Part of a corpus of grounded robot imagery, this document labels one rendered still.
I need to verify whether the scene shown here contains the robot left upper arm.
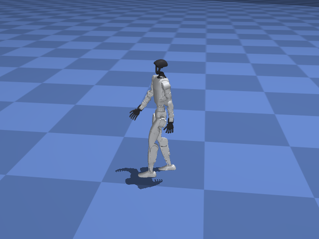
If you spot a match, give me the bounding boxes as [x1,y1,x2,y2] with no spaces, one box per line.
[161,81,172,107]

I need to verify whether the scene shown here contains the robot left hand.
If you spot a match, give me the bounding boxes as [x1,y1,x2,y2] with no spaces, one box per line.
[164,118,173,133]

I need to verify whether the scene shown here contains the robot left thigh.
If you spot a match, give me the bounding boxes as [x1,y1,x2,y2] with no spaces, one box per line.
[149,116,166,150]

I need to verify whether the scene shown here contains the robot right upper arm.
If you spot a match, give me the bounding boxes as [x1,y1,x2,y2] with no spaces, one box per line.
[147,75,156,97]

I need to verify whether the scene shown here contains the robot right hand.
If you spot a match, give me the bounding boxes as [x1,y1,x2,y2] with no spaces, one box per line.
[130,105,142,120]

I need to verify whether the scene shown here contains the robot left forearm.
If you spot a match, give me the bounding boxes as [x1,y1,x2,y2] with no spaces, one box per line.
[167,101,174,122]

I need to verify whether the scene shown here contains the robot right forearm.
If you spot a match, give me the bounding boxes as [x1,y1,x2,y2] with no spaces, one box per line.
[139,95,151,110]

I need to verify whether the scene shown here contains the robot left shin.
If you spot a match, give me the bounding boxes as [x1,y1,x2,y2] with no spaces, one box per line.
[148,145,158,173]

